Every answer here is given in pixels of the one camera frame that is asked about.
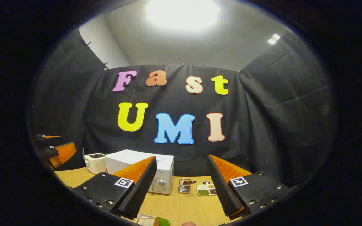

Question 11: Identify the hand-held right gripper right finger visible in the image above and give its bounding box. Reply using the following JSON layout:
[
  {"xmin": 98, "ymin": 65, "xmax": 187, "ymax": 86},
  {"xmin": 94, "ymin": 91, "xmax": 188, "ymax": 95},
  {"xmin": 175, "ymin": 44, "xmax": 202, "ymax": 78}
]
[{"xmin": 206, "ymin": 154, "xmax": 292, "ymax": 218}]

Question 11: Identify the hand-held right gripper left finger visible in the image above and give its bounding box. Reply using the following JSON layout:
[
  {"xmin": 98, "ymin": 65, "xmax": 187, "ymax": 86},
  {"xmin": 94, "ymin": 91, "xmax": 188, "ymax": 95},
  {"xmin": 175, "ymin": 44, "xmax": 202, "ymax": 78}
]
[{"xmin": 73, "ymin": 156, "xmax": 158, "ymax": 219}]

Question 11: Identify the white microwave oven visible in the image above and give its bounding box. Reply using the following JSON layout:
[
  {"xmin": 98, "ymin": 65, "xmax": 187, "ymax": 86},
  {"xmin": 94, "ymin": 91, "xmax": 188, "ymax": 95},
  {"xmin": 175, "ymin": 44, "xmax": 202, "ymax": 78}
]
[{"xmin": 105, "ymin": 149, "xmax": 174, "ymax": 195}]

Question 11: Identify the sandwich with lettuce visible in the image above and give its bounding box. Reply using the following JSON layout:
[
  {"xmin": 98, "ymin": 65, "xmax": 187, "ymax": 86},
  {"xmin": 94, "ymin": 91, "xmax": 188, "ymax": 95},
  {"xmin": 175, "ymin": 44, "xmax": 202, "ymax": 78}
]
[{"xmin": 137, "ymin": 217, "xmax": 171, "ymax": 226}]

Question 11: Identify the white divided dish of beans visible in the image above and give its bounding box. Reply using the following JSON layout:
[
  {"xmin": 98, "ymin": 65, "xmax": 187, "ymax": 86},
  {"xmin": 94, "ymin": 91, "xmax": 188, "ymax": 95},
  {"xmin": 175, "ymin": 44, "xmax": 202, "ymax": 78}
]
[{"xmin": 196, "ymin": 181, "xmax": 218, "ymax": 196}]

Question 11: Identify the white rectangular tray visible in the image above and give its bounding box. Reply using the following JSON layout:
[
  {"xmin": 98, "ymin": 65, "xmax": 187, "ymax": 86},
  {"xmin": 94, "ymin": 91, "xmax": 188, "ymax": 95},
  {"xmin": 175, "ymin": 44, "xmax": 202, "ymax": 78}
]
[{"xmin": 135, "ymin": 214, "xmax": 156, "ymax": 226}]

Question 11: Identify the white toaster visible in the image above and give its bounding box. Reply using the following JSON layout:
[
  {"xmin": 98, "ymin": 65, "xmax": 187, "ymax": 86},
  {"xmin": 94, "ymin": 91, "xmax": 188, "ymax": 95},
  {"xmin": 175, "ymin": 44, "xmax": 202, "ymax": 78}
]
[{"xmin": 84, "ymin": 153, "xmax": 107, "ymax": 175}]

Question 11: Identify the black backdrop cloth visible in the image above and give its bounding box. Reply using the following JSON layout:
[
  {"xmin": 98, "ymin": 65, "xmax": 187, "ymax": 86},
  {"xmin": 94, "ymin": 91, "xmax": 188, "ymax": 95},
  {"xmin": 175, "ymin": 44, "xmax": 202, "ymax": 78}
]
[{"xmin": 27, "ymin": 28, "xmax": 337, "ymax": 189}]

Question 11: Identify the small ceiling light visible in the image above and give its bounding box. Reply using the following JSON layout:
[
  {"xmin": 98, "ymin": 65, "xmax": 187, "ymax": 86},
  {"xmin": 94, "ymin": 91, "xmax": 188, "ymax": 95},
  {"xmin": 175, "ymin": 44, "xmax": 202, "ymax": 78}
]
[{"xmin": 267, "ymin": 33, "xmax": 281, "ymax": 45}]

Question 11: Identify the large ceiling light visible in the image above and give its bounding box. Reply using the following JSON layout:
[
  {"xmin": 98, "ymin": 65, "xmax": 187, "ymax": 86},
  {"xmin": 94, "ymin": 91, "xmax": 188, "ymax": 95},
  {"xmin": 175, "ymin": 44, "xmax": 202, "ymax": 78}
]
[{"xmin": 146, "ymin": 0, "xmax": 221, "ymax": 32}]

